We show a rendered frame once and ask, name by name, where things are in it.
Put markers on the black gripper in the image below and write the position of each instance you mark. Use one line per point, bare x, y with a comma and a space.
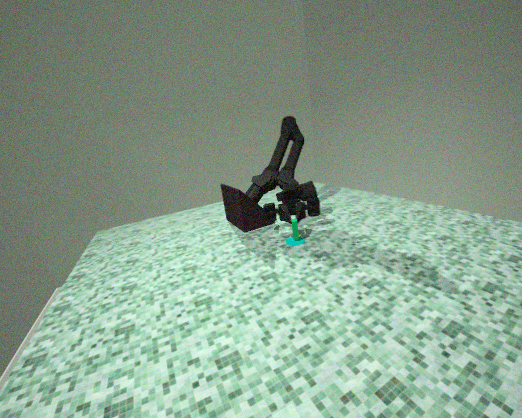
291, 207

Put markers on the green rectangular post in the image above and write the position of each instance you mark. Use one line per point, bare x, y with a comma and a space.
295, 229

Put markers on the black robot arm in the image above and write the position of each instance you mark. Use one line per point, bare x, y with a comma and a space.
271, 176

